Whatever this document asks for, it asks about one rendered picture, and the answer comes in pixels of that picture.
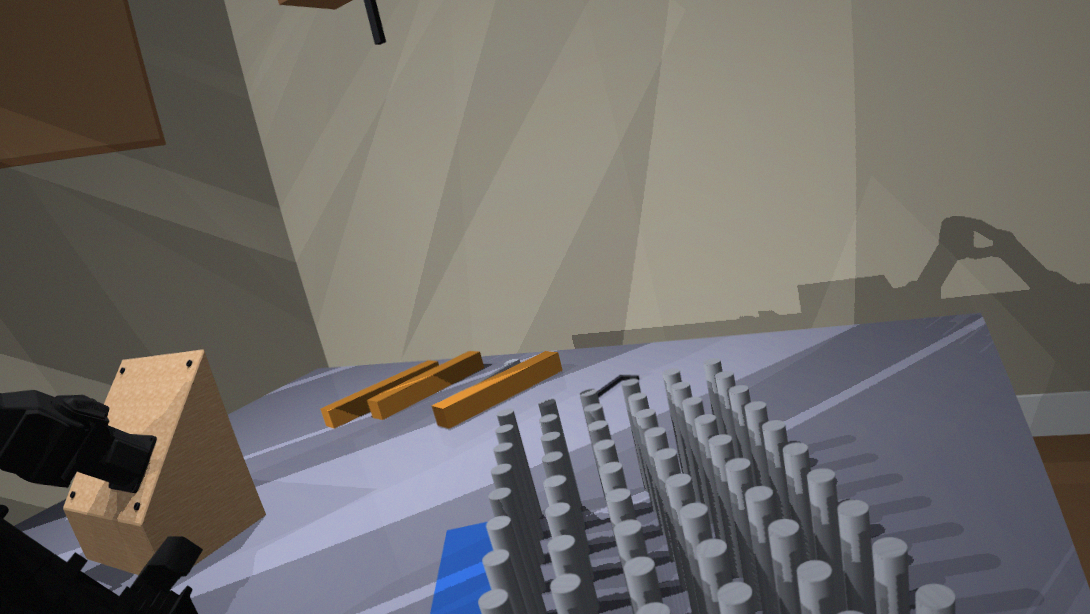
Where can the black bent bar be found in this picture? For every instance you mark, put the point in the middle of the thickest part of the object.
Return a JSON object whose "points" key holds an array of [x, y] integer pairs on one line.
{"points": [[615, 382]]}

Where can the blue flat strip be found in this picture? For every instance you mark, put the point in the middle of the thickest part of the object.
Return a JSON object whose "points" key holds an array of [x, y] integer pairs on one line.
{"points": [[462, 579]]}

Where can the orange rectangular bar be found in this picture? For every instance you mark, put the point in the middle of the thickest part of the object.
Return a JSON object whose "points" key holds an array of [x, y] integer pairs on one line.
{"points": [[338, 413], [425, 384], [471, 401]]}

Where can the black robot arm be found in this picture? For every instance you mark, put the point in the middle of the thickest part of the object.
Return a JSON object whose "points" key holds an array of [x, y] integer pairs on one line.
{"points": [[46, 440]]}

